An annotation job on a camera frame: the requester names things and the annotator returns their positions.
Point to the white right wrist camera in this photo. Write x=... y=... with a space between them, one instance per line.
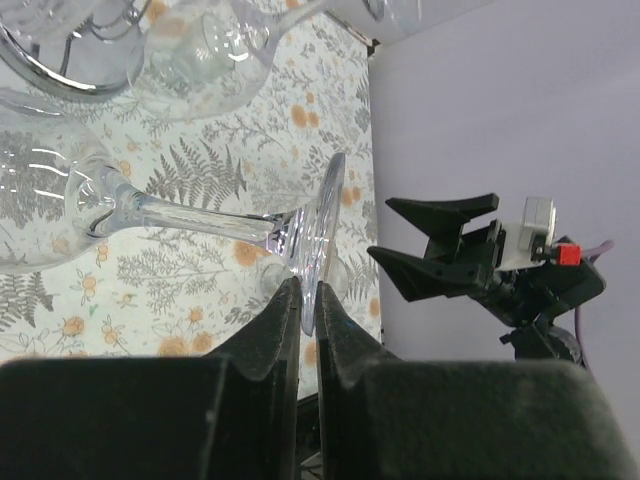
x=530 y=243

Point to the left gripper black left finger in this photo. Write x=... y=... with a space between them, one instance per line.
x=230 y=414

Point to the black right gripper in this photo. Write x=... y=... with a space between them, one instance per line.
x=464 y=264

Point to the chrome wine glass rack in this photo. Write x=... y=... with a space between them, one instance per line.
x=76 y=50

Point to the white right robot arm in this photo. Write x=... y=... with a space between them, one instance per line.
x=542 y=339

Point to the clear wine glass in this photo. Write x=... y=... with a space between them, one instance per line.
x=61 y=193
x=201 y=59

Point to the floral table cloth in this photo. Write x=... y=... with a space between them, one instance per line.
x=175 y=293

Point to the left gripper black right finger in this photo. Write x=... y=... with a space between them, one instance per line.
x=386 y=418

